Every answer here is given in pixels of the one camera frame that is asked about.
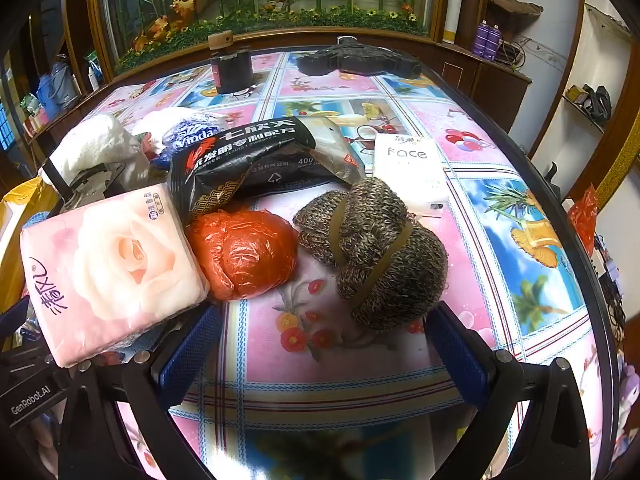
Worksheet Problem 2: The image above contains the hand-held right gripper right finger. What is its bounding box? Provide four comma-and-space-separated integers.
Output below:
426, 304, 592, 480

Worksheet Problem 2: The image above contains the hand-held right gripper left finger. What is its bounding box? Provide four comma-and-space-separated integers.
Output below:
57, 304, 224, 480

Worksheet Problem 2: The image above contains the pink rose tissue pack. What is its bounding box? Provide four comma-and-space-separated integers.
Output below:
20, 183, 211, 368

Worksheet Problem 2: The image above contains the orange plastic bag bundle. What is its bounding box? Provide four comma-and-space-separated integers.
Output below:
185, 207, 301, 302

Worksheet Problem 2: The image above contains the brown knitted cloth roll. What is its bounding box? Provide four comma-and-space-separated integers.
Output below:
292, 177, 448, 332

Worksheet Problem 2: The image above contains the blue and white tissue pack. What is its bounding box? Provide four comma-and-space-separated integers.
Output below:
131, 106, 232, 167

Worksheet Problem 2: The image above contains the white towel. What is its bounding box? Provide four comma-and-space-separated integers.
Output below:
50, 112, 147, 187

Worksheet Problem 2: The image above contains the printed fruit tablecloth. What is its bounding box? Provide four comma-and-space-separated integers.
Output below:
47, 50, 617, 480

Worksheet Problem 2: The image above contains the white power strip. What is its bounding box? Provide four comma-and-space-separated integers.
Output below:
592, 245, 626, 287

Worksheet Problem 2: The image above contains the red plastic bag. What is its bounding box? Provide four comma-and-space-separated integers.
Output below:
567, 182, 599, 256

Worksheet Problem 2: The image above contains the white tissue box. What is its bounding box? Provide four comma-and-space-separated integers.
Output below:
372, 132, 451, 217

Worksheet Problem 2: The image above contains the long wooden cabinet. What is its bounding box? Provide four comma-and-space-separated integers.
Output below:
100, 30, 534, 134

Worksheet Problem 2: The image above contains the black jar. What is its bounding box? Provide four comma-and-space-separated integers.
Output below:
210, 47, 253, 95

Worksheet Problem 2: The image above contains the black plastic device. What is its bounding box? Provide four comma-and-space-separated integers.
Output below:
295, 35, 422, 81

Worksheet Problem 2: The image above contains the purple bottle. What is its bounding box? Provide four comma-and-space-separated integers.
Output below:
472, 20, 491, 59
486, 24, 504, 61

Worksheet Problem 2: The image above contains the wooden side shelf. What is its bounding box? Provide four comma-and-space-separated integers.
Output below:
0, 0, 112, 161

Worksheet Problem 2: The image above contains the white paper roll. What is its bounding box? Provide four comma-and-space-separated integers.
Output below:
442, 0, 474, 46

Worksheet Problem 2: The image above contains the framed flower and bamboo painting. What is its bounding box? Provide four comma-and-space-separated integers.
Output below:
87, 0, 452, 74

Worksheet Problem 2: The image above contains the tangle of cables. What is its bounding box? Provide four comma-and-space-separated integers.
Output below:
500, 37, 531, 69

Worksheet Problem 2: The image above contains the white wall shelf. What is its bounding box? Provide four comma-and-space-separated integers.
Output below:
529, 0, 640, 202

